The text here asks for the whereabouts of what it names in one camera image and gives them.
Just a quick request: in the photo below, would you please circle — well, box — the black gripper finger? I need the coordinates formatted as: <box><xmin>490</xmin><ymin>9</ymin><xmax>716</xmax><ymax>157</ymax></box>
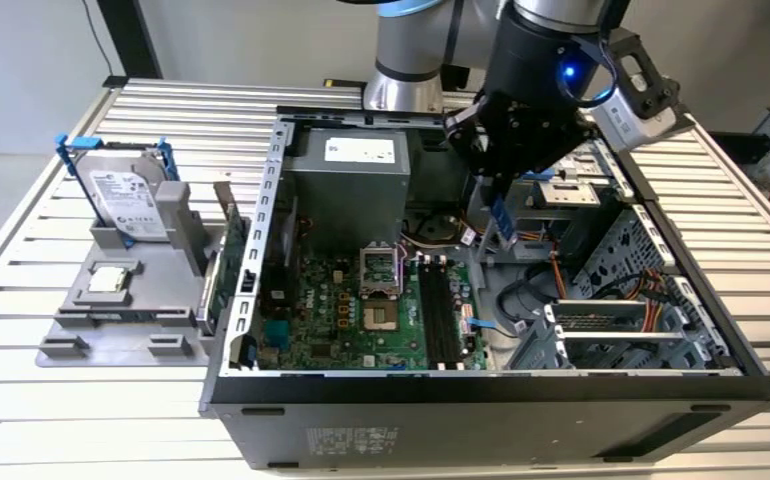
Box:
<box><xmin>508</xmin><ymin>113</ymin><xmax>593</xmax><ymax>180</ymax></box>
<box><xmin>442</xmin><ymin>102</ymin><xmax>512</xmax><ymax>202</ymax></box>

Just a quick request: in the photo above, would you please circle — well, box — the RAM stick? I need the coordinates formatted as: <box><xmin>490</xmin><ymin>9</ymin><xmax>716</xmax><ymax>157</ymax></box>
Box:
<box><xmin>488</xmin><ymin>193</ymin><xmax>517</xmax><ymax>240</ymax></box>
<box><xmin>55</xmin><ymin>309</ymin><xmax>191</xmax><ymax>322</ymax></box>

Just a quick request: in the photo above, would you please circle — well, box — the black RAM slot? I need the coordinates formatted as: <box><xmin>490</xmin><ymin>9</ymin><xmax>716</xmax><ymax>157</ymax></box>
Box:
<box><xmin>434</xmin><ymin>257</ymin><xmax>453</xmax><ymax>369</ymax></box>
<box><xmin>442</xmin><ymin>257</ymin><xmax>461</xmax><ymax>369</ymax></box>
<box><xmin>418</xmin><ymin>257</ymin><xmax>437</xmax><ymax>369</ymax></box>
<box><xmin>426</xmin><ymin>257</ymin><xmax>445</xmax><ymax>369</ymax></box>

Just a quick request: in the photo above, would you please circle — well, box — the grey power supply unit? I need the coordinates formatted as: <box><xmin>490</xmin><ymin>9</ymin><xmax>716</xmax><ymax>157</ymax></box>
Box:
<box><xmin>282</xmin><ymin>127</ymin><xmax>412</xmax><ymax>251</ymax></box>

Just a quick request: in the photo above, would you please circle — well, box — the thin locking lever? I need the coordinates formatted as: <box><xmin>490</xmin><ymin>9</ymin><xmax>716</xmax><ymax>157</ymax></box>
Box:
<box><xmin>393</xmin><ymin>238</ymin><xmax>406</xmax><ymax>297</ymax></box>

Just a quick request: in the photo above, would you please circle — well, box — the metal socket cover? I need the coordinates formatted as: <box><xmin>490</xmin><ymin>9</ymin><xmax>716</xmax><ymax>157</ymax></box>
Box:
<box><xmin>358</xmin><ymin>242</ymin><xmax>404</xmax><ymax>297</ymax></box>

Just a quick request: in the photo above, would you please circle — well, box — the grey metal disk bay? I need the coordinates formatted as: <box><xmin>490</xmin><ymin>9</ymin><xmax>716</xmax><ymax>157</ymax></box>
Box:
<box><xmin>509</xmin><ymin>299</ymin><xmax>719</xmax><ymax>371</ymax></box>

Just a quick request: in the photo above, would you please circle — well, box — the CPU socket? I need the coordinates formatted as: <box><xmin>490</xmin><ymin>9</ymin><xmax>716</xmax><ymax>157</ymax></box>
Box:
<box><xmin>362</xmin><ymin>297</ymin><xmax>402</xmax><ymax>334</ymax></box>

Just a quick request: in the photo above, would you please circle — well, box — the green motherboard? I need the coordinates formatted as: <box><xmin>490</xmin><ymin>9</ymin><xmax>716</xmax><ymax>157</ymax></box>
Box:
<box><xmin>256</xmin><ymin>252</ymin><xmax>492</xmax><ymax>372</ymax></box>

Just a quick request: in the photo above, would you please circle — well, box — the green graphics card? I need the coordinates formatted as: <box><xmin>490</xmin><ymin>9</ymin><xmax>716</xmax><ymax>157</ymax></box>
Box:
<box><xmin>199</xmin><ymin>182</ymin><xmax>252</xmax><ymax>336</ymax></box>

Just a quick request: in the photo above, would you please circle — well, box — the teal expansion slot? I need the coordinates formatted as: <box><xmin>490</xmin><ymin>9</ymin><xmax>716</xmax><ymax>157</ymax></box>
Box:
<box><xmin>262</xmin><ymin>321</ymin><xmax>292</xmax><ymax>347</ymax></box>

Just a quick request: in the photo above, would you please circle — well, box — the hard disk in blue carrier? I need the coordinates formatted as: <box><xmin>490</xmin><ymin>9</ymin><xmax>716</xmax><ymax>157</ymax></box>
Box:
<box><xmin>53</xmin><ymin>133</ymin><xmax>178</xmax><ymax>249</ymax></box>

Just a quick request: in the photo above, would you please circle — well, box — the grey parts rack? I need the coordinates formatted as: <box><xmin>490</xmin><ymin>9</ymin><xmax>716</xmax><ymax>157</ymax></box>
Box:
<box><xmin>34</xmin><ymin>180</ymin><xmax>225</xmax><ymax>370</ymax></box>

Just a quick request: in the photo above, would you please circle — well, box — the black open PC case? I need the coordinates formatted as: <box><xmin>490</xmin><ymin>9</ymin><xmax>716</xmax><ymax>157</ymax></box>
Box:
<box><xmin>195</xmin><ymin>103</ymin><xmax>770</xmax><ymax>471</ymax></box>

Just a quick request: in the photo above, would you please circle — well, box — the silver CPU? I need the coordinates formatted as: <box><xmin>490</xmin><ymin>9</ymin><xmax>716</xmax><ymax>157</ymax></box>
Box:
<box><xmin>86</xmin><ymin>267</ymin><xmax>131</xmax><ymax>294</ymax></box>

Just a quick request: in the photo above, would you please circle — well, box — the brown grey wire bundle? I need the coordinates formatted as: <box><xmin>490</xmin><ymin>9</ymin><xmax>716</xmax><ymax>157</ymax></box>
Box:
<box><xmin>400</xmin><ymin>214</ymin><xmax>476</xmax><ymax>250</ymax></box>

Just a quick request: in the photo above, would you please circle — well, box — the thin orange wire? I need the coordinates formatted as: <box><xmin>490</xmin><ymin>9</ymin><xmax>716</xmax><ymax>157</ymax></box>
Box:
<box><xmin>548</xmin><ymin>252</ymin><xmax>566</xmax><ymax>304</ymax></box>

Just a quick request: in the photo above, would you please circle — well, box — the red orange wire bundle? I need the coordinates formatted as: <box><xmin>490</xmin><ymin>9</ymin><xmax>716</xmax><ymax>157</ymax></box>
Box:
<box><xmin>640</xmin><ymin>269</ymin><xmax>669</xmax><ymax>334</ymax></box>

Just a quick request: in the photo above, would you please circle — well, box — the blue data cable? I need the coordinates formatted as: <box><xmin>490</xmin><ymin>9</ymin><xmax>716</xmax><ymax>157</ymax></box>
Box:
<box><xmin>466</xmin><ymin>317</ymin><xmax>538</xmax><ymax>336</ymax></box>

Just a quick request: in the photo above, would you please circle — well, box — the black upright post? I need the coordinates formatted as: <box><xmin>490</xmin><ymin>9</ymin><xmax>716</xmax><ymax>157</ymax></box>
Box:
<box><xmin>115</xmin><ymin>0</ymin><xmax>165</xmax><ymax>80</ymax></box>

